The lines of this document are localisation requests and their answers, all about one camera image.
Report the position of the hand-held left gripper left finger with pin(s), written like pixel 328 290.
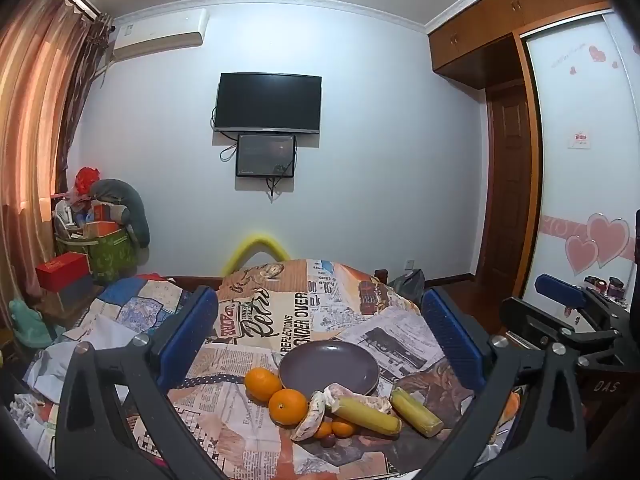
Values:
pixel 187 340

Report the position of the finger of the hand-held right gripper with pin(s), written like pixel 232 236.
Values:
pixel 560 290
pixel 540 327

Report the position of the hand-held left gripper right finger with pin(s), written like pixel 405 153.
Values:
pixel 452 340

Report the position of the yellow toy banana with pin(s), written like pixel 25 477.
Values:
pixel 367 416
pixel 417 412

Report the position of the large orange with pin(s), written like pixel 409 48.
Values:
pixel 287 406
pixel 262 384

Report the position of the toy bread slice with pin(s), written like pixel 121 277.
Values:
pixel 372 402

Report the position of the grey round plate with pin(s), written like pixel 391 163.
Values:
pixel 327 367

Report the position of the small tangerine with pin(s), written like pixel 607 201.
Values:
pixel 343 428
pixel 324 430

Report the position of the dark jar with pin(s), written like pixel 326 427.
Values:
pixel 595 283
pixel 615 287

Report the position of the blue patchwork quilt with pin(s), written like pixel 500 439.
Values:
pixel 140 302

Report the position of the black bag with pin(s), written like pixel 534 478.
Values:
pixel 407 285

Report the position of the orange cloth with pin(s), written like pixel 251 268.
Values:
pixel 511 405

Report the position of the newspaper print tablecloth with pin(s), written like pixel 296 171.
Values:
pixel 290 320

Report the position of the yellow foam arch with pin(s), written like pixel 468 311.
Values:
pixel 245 245

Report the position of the brown wooden door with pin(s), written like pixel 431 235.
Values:
pixel 510 185

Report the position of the white heart print wardrobe door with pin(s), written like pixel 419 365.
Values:
pixel 585 160

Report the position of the red box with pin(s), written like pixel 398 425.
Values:
pixel 62 270

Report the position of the green toy figure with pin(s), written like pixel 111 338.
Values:
pixel 30 322

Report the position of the dark red grape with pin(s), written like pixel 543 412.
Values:
pixel 328 441

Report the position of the small white fan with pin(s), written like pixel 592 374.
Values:
pixel 64 217

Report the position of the red plastic bag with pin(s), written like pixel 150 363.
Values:
pixel 86 180

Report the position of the pink brown curtain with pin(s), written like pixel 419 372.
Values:
pixel 35 125

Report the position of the wooden overhead cabinet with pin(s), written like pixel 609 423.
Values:
pixel 500 25

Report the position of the white air conditioner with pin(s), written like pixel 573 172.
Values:
pixel 157 32

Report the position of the small black wall monitor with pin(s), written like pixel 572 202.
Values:
pixel 265 155

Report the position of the black wall television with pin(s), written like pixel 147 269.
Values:
pixel 267 102

